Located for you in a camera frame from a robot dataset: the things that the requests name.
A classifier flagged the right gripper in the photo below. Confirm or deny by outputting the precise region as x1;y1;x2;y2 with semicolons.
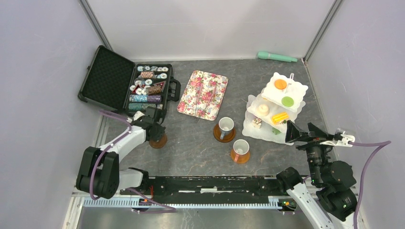
284;118;335;183

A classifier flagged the green cake piece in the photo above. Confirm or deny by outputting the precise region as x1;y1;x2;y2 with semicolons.
272;127;281;135

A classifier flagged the yellow cube cake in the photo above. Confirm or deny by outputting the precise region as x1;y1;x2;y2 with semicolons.
271;112;289;125

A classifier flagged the green macaron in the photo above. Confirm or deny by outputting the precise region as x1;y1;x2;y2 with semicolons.
281;96;295;107

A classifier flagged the white three-tier cake stand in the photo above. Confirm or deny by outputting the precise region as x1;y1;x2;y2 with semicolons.
242;72;309;146

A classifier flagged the cream dome cake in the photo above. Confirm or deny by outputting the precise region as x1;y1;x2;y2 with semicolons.
256;104;270;116

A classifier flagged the white decorated cake slice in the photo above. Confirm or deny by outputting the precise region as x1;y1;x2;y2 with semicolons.
251;117;262;129

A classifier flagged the orange macaron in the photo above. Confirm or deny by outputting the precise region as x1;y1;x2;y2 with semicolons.
274;79;288;90

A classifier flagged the white cup pink handle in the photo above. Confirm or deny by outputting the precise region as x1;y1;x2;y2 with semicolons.
233;139;250;154

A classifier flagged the orange-brown saucer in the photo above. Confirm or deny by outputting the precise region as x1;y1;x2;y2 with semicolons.
230;150;251;164

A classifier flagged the large brown saucer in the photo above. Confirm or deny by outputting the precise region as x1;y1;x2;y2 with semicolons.
213;124;236;143

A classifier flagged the white cup grey handle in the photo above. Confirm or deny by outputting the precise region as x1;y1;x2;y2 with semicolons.
218;117;234;138

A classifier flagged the orange cup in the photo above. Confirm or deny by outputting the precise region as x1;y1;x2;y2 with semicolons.
149;134;168;148

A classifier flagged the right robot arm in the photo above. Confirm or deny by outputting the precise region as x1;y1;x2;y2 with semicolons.
276;120;358;229

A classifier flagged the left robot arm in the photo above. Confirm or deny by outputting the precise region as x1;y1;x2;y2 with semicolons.
75;107;167;200

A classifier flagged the mint green rolling pin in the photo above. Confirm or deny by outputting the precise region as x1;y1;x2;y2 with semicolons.
257;51;298;62

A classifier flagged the floral serving tray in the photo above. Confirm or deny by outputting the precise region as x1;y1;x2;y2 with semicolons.
177;70;229;121

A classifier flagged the dark brown saucer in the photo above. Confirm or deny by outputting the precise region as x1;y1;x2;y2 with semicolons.
149;141;167;149

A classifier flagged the black poker chip case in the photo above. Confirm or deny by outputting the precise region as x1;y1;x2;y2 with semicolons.
78;45;181;115

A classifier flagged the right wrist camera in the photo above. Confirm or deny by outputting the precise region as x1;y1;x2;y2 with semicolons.
320;128;355;147

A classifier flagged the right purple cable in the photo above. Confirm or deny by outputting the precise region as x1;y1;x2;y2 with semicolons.
347;140;392;229

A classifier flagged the black mounting rail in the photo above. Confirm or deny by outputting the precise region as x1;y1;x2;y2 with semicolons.
136;175;288;204

